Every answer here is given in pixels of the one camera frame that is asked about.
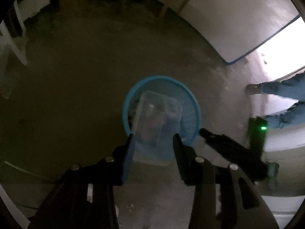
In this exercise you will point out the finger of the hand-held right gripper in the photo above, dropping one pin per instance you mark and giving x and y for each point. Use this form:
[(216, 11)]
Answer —
[(228, 148)]

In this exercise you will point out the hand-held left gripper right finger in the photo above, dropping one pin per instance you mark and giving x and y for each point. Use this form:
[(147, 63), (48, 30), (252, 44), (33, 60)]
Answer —
[(181, 157)]

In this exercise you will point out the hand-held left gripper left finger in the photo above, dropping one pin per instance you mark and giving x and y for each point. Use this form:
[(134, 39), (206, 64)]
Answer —
[(127, 162)]

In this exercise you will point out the blue plastic waste basket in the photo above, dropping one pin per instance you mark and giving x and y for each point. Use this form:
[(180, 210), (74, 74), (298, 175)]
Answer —
[(190, 114)]

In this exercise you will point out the clear plastic container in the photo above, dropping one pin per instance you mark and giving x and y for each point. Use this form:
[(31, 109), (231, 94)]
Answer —
[(152, 119)]

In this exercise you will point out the white cabinet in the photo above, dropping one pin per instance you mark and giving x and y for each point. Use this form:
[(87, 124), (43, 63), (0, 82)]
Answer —
[(281, 210)]

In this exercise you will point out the window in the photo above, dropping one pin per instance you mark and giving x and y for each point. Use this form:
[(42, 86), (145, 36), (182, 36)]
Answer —
[(286, 52)]

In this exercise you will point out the white mattress with blue edge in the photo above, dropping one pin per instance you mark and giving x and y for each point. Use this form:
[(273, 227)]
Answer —
[(238, 16)]

